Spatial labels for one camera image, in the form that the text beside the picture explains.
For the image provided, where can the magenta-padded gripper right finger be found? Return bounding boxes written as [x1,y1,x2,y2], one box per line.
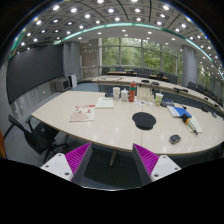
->
[131,143,182,186]

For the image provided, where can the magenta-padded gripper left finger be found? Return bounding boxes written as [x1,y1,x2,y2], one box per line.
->
[40,142,93,185]

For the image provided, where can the black computer mouse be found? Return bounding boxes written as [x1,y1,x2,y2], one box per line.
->
[168,133,182,145]

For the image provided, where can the black mouse pad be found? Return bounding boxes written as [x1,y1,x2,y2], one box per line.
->
[131,111,157,131]

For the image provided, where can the red and white booklet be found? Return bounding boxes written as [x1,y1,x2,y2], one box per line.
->
[69,104,96,123]

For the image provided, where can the black office chair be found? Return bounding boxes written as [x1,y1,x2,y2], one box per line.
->
[3,114,69,164]

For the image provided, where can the black handheld microphone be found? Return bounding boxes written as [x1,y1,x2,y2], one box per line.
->
[181,113,200,136]

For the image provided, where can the colourful sticker sheet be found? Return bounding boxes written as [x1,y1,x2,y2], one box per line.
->
[134,98,154,107]

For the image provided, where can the blue-covered book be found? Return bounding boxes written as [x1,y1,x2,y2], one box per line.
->
[166,104,193,119]

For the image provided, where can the black conference console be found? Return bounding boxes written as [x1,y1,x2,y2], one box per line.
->
[160,99,175,108]

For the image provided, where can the printed drink cup with straw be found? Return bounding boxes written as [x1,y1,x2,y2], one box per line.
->
[154,92,164,107]

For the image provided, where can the white cardboard box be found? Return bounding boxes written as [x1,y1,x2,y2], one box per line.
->
[136,86,155,101]

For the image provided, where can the white lidded mug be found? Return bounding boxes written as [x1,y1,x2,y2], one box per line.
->
[120,88,130,102]

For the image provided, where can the red drink bottle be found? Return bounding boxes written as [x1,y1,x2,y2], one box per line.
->
[128,80,138,103]

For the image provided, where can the white paper cup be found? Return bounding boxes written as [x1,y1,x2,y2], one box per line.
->
[112,86,121,100]

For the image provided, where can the grey microwave-like appliance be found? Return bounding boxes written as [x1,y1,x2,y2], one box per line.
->
[53,78,72,93]

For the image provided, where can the white floor-standing unit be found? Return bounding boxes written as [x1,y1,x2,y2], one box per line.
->
[68,73,78,89]

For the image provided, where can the long curved conference desk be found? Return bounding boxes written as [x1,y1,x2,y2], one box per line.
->
[91,74,223,111]

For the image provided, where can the row of dark chairs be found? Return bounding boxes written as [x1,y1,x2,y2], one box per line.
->
[101,66,223,104]

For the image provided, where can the ceiling lights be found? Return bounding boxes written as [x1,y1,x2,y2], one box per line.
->
[13,0,221,68]

